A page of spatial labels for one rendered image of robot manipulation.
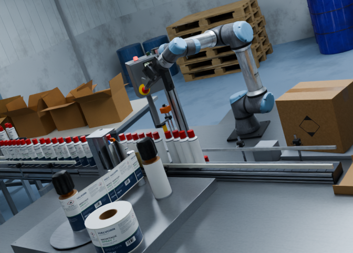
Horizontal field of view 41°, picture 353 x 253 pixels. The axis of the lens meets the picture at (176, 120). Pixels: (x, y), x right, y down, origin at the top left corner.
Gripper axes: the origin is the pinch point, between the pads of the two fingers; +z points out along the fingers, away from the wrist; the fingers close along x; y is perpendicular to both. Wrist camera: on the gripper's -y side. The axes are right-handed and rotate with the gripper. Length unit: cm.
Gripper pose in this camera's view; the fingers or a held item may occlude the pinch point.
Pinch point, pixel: (147, 88)
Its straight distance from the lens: 241.7
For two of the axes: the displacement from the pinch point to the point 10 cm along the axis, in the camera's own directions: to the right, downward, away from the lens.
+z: -5.2, 5.1, 6.9
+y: -6.5, -7.6, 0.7
